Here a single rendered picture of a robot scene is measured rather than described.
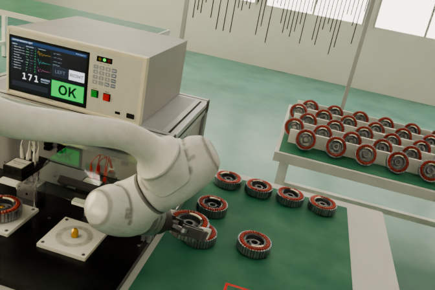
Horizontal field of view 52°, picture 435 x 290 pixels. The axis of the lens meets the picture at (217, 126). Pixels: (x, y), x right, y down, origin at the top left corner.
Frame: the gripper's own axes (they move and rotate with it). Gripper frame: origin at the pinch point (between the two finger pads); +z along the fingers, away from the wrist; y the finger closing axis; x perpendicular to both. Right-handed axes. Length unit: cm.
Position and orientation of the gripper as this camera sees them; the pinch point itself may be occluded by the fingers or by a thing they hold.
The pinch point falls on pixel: (188, 224)
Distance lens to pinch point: 127.2
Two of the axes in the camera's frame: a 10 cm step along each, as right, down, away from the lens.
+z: 3.8, 2.8, 8.8
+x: 4.2, -9.0, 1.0
